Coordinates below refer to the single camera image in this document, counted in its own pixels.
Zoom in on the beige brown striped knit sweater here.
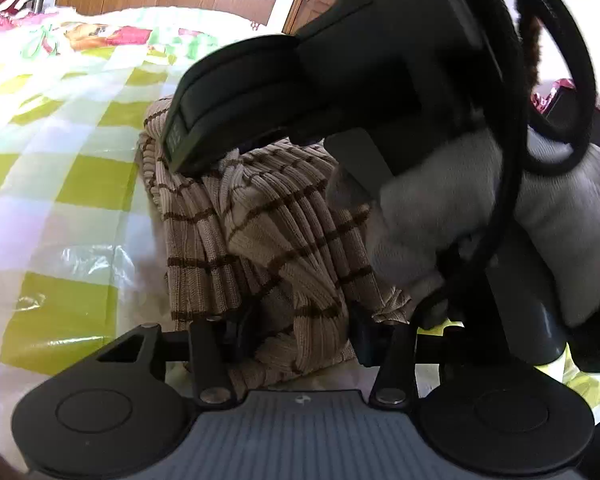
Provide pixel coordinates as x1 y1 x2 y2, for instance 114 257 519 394
138 98 410 393

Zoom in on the grey gloved right hand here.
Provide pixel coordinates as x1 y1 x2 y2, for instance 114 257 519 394
326 131 600 330

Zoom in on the brown wooden door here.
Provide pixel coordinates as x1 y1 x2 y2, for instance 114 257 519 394
283 0 336 35

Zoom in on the black folded garment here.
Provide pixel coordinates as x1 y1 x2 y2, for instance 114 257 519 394
542 88 600 162

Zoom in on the colourful checkered bed quilt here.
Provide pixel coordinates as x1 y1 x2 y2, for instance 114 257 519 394
0 5 600 470

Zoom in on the black cable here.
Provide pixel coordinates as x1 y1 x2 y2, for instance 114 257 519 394
499 0 600 178

